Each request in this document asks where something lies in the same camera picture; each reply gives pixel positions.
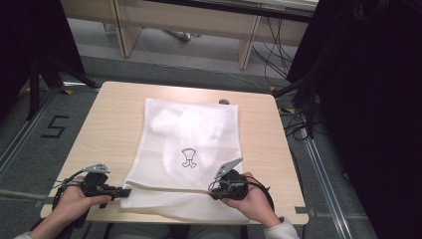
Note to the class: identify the black curtain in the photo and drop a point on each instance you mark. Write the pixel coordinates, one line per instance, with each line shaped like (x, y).
(371, 99)
(30, 33)

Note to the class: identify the person's left hand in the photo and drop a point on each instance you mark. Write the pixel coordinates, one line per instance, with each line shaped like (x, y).
(71, 204)

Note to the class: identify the white garment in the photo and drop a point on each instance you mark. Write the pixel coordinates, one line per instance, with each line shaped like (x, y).
(199, 129)

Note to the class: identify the metal floor rail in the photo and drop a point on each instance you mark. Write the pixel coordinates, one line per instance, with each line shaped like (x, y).
(326, 186)
(23, 132)

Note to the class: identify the light wooden desk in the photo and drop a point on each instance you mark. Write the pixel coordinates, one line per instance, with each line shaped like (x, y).
(185, 16)

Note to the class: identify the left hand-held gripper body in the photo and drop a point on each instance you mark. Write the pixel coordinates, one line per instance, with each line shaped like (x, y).
(94, 186)

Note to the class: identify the person's right hand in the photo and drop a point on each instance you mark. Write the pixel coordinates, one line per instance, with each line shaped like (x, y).
(255, 202)

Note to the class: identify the person's grey trouser legs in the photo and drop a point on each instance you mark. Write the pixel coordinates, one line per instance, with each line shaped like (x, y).
(142, 232)

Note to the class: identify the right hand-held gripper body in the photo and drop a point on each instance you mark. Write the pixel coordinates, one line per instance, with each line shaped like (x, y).
(234, 189)

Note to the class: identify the white mesh laundry bag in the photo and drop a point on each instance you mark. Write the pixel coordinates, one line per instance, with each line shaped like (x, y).
(156, 166)

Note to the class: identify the yellow tape piece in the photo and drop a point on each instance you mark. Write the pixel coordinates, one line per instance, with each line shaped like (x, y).
(288, 110)
(272, 89)
(68, 91)

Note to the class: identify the grey power strip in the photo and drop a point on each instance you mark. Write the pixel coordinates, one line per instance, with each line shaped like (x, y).
(180, 35)

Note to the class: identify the black metal stand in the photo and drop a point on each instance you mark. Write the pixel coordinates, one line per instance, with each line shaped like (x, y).
(34, 89)
(310, 99)

